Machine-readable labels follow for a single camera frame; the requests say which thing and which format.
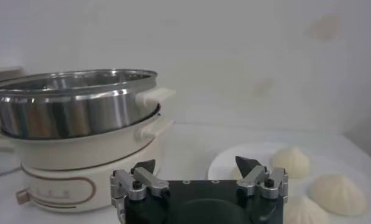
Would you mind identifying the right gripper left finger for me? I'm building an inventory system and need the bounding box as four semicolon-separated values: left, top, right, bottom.
109;159;171;214

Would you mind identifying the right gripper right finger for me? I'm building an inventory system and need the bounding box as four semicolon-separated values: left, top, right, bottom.
235;155;290;205

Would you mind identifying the white steamed baozi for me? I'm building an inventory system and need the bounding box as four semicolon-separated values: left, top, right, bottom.
282;194;331;224
308;173;369;217
272;145;311;180

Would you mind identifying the stainless steel steamer basket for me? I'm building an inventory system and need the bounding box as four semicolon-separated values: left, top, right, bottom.
0;69;176;140

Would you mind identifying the white round plate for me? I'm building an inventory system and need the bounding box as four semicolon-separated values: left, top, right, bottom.
207;141;371;224

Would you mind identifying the cream electric cooker base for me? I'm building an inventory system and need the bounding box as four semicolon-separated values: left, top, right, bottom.
0;105;175;214

